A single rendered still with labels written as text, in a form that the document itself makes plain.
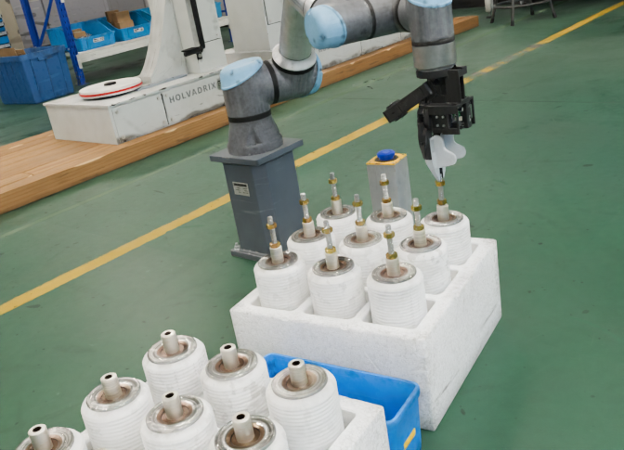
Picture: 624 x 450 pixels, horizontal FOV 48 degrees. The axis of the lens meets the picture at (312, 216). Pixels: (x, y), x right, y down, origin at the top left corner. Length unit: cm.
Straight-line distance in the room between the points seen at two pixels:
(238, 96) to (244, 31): 235
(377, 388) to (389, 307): 13
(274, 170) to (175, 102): 171
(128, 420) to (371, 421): 33
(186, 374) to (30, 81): 477
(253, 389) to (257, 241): 97
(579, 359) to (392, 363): 39
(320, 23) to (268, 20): 280
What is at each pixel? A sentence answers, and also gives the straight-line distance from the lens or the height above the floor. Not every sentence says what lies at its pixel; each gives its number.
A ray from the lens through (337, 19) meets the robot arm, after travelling 127.
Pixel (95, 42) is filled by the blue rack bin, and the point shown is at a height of 31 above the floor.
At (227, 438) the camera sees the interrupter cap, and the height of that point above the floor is 25.
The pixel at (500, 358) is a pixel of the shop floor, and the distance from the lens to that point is 142.
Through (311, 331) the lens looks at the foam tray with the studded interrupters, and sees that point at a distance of 125.
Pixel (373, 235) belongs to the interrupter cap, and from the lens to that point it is 135.
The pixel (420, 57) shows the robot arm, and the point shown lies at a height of 57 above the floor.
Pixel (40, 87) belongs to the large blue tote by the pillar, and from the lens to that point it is 577.
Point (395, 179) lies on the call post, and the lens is 156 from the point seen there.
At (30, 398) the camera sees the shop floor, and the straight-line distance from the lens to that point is 164.
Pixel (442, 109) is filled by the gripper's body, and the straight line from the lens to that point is 128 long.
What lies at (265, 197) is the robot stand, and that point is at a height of 19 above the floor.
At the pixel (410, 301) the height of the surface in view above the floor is 22.
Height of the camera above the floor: 79
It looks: 21 degrees down
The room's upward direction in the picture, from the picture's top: 10 degrees counter-clockwise
